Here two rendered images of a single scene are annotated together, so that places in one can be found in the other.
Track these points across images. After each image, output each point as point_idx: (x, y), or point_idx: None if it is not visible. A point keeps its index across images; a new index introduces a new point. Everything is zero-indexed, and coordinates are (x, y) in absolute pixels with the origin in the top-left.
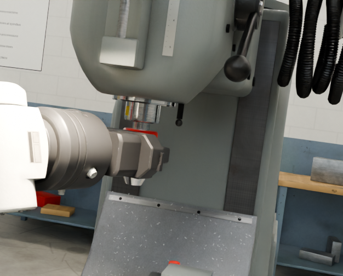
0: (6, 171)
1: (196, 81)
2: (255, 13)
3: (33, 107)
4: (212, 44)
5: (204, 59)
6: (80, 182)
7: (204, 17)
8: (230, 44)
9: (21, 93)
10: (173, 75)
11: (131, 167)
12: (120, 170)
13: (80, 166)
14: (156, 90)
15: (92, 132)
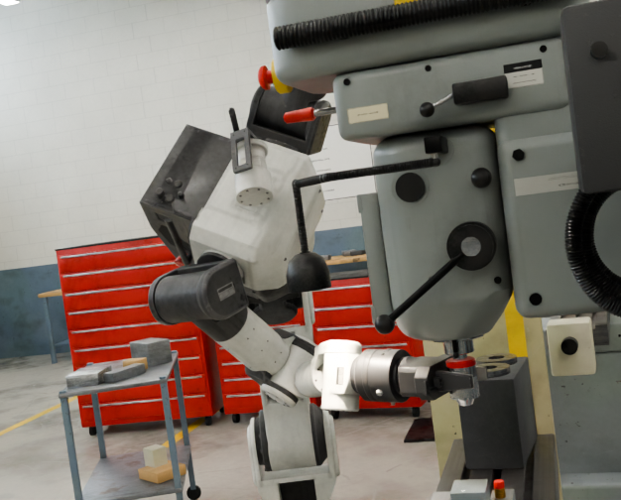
0: (324, 388)
1: (420, 326)
2: (448, 261)
3: (342, 353)
4: (405, 300)
5: (407, 312)
6: (379, 398)
7: (394, 283)
8: (479, 281)
9: (337, 345)
10: (401, 325)
11: (413, 391)
12: (402, 392)
13: (366, 388)
14: (406, 334)
15: (375, 366)
